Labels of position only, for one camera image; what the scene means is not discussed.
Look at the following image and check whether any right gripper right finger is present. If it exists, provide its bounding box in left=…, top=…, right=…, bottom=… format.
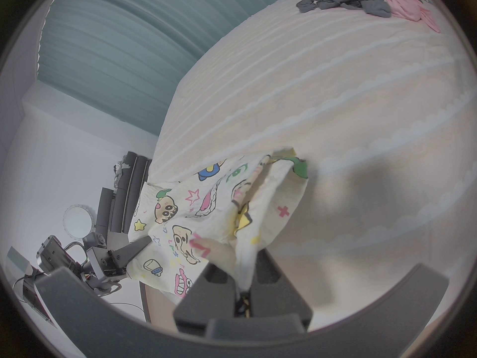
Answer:
left=248, top=248, right=314, bottom=331

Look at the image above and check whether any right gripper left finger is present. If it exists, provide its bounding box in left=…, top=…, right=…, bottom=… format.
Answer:
left=172, top=263, right=243, bottom=335

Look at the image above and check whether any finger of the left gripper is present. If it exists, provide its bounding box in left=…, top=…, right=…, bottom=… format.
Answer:
left=111, top=236, right=153, bottom=268

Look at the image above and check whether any white printed pyjama top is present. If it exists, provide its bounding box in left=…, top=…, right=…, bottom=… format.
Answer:
left=127, top=147, right=310, bottom=307

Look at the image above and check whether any bed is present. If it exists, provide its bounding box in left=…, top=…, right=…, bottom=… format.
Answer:
left=140, top=0, right=477, bottom=331

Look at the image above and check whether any blue-green curtain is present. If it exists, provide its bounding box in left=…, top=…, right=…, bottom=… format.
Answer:
left=37, top=0, right=317, bottom=137

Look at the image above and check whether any pink garment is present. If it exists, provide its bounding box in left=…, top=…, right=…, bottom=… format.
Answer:
left=367, top=0, right=442, bottom=33

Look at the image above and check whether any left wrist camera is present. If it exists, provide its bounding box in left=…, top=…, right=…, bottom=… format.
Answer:
left=36, top=236, right=74, bottom=272

